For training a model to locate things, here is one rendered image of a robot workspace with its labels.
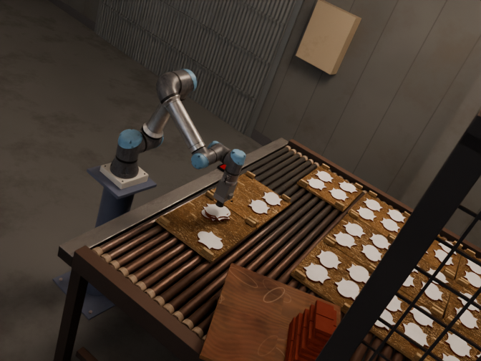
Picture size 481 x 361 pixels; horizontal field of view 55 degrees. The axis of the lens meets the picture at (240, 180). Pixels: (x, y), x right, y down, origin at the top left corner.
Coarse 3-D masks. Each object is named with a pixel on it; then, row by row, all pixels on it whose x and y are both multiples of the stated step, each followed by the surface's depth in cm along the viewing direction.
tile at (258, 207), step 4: (252, 200) 260; (256, 200) 261; (252, 204) 256; (256, 204) 257; (260, 204) 259; (264, 204) 260; (252, 208) 252; (256, 208) 254; (260, 208) 255; (264, 208) 256; (268, 208) 258; (256, 212) 251; (260, 212) 252; (264, 212) 253
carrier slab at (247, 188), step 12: (240, 180) 275; (252, 180) 280; (240, 192) 265; (252, 192) 269; (228, 204) 250; (240, 204) 254; (288, 204) 271; (240, 216) 245; (252, 216) 248; (264, 216) 252
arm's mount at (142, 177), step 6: (102, 168) 245; (108, 168) 245; (108, 174) 244; (138, 174) 249; (144, 174) 251; (114, 180) 242; (120, 180) 240; (126, 180) 242; (132, 180) 244; (138, 180) 248; (144, 180) 252; (120, 186) 240; (126, 186) 242
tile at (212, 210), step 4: (208, 204) 237; (212, 204) 238; (208, 208) 233; (212, 208) 235; (216, 208) 236; (220, 208) 237; (224, 208) 238; (208, 212) 231; (212, 212) 232; (216, 212) 233; (220, 212) 234; (224, 212) 235; (228, 212) 237; (216, 216) 230; (220, 216) 232; (224, 216) 233
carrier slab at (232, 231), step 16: (176, 208) 231; (192, 208) 236; (160, 224) 218; (176, 224) 221; (192, 224) 225; (208, 224) 229; (224, 224) 233; (240, 224) 238; (192, 240) 215; (224, 240) 223; (240, 240) 228
